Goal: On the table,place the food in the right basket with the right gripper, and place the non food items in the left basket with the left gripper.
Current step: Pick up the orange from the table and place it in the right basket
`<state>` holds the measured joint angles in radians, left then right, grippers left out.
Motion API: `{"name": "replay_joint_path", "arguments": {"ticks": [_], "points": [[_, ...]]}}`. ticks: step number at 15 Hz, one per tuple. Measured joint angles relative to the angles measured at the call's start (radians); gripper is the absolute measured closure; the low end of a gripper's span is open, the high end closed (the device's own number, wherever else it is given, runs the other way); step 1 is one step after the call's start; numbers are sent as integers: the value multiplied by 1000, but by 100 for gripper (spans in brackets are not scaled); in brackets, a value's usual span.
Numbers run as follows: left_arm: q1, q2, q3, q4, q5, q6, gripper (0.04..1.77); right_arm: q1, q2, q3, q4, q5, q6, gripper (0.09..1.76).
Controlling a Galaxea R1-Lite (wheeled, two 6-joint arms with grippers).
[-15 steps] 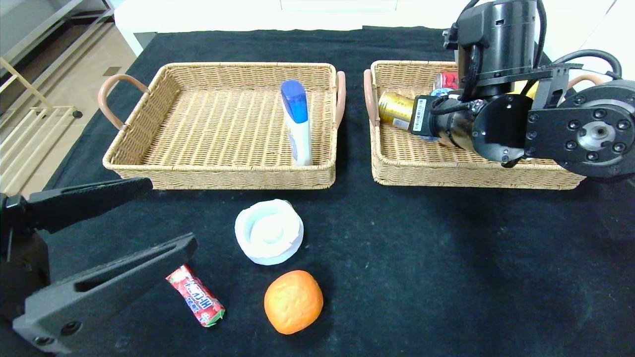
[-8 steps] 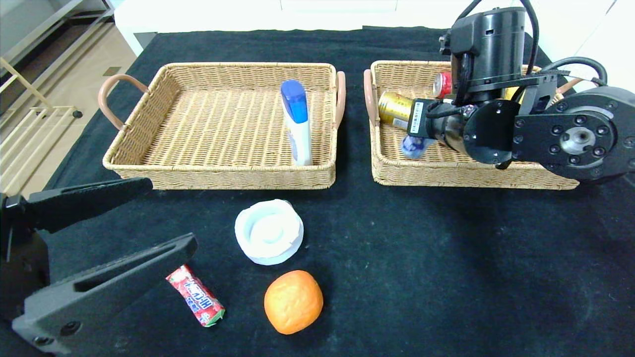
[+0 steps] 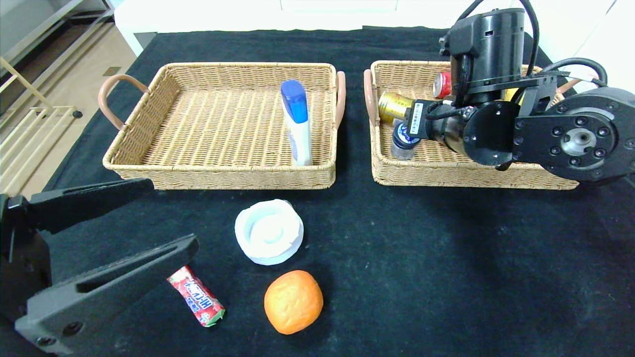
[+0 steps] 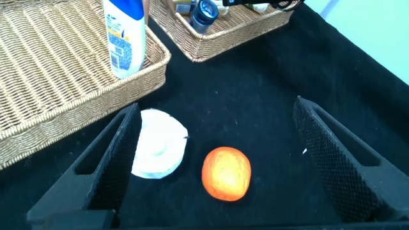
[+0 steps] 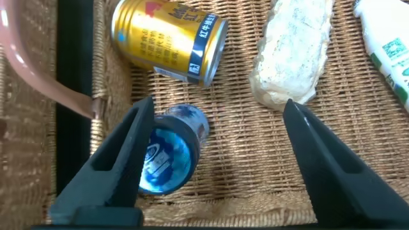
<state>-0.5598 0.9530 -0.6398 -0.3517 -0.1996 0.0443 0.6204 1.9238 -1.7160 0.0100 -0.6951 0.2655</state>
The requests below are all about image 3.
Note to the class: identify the grey metal shelf unit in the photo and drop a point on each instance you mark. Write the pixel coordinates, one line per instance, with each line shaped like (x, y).
(30, 29)

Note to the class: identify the white round ashtray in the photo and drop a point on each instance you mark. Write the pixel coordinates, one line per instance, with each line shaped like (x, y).
(268, 233)

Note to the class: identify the yellow pear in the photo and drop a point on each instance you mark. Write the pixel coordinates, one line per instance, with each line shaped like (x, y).
(511, 94)

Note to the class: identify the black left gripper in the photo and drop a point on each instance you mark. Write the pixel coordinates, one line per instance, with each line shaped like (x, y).
(14, 258)

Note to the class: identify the orange fruit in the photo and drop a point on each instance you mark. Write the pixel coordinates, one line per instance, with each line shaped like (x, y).
(293, 302)

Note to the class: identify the white lotion bottle blue cap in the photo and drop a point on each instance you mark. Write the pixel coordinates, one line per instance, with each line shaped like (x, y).
(297, 129)

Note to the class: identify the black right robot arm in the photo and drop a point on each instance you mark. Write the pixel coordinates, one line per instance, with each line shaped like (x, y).
(570, 134)

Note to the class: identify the small blue lidded jar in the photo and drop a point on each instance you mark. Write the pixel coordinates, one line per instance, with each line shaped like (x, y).
(403, 146)

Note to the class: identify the light wooden slatted rack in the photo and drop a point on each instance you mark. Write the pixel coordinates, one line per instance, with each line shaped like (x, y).
(34, 134)

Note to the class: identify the red soda can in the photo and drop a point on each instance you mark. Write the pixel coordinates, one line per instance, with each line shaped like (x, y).
(443, 84)

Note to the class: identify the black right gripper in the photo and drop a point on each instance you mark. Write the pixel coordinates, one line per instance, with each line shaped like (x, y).
(417, 120)

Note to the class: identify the red candy pack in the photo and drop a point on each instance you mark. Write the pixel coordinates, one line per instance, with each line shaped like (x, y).
(198, 297)

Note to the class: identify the gold drink can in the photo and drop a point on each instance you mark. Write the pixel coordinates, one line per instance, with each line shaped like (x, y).
(394, 105)

